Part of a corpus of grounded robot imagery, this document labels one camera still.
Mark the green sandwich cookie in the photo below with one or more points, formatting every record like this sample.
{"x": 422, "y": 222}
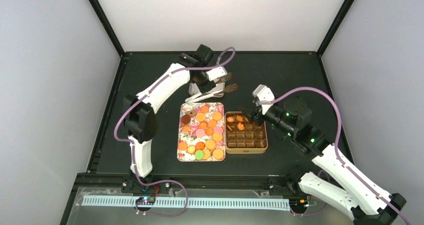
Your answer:
{"x": 199, "y": 155}

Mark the silver tin lid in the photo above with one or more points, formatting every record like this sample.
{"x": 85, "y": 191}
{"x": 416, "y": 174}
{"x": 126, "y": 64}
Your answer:
{"x": 193, "y": 91}

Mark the pink sandwich cookie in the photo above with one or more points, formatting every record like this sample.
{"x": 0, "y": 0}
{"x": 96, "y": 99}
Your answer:
{"x": 200, "y": 133}

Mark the yellow dotted round biscuit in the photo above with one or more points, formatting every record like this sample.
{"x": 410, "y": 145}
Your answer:
{"x": 217, "y": 116}

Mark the white handled metal tongs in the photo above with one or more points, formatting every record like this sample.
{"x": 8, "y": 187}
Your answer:
{"x": 214, "y": 92}

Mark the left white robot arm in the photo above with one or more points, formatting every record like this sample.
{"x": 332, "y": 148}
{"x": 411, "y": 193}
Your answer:
{"x": 140, "y": 117}

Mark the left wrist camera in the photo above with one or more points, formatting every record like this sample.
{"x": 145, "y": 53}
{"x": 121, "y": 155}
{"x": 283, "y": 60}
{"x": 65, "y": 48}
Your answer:
{"x": 216, "y": 73}

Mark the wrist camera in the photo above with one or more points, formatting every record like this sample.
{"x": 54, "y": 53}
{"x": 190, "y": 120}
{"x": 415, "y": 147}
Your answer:
{"x": 263, "y": 98}
{"x": 216, "y": 73}

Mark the brown round chocolate cookie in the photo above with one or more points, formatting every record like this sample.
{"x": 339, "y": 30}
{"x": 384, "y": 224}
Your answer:
{"x": 186, "y": 119}

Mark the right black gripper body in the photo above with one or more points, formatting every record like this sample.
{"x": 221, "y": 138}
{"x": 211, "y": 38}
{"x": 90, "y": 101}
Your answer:
{"x": 255, "y": 110}

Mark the floral cookie tray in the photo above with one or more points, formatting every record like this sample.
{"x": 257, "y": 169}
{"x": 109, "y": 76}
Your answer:
{"x": 212, "y": 144}

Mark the orange plain round cookie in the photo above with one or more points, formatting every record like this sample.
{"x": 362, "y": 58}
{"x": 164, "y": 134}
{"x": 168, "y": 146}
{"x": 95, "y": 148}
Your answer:
{"x": 205, "y": 109}

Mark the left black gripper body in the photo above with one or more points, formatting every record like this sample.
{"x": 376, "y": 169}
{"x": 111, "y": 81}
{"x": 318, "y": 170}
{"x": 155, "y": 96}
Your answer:
{"x": 201, "y": 86}

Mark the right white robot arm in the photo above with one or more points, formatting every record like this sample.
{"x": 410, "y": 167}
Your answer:
{"x": 356, "y": 196}

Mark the white slotted cable duct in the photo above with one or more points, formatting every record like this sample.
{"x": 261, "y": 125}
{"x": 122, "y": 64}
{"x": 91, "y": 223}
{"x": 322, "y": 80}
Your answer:
{"x": 277, "y": 204}

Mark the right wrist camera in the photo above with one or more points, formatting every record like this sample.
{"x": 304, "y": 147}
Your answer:
{"x": 263, "y": 98}

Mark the gold cookie tin box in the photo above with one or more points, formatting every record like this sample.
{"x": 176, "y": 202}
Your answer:
{"x": 243, "y": 136}

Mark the brown flower cookie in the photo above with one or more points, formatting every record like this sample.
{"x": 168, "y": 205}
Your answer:
{"x": 191, "y": 113}

